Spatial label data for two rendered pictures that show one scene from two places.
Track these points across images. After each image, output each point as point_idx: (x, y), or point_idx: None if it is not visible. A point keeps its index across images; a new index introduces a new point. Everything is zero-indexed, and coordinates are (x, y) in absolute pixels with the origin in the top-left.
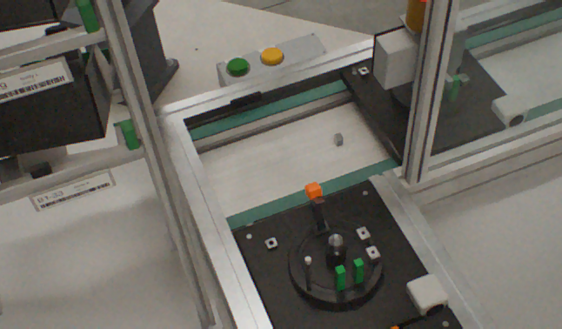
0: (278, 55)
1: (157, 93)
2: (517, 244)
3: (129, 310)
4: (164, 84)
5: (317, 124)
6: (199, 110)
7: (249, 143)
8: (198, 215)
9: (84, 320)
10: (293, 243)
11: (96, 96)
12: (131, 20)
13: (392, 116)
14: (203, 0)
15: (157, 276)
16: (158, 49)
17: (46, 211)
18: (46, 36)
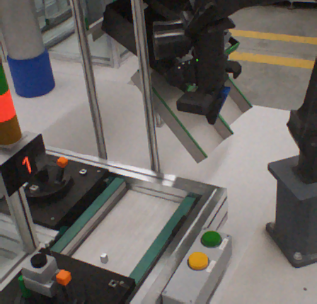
0: (191, 259)
1: (273, 236)
2: None
3: (146, 162)
4: (279, 246)
5: (129, 263)
6: (199, 204)
7: (161, 227)
8: (135, 168)
9: (160, 151)
10: (69, 172)
11: (108, 18)
12: (279, 172)
13: (67, 269)
14: None
15: None
16: (289, 227)
17: (236, 163)
18: None
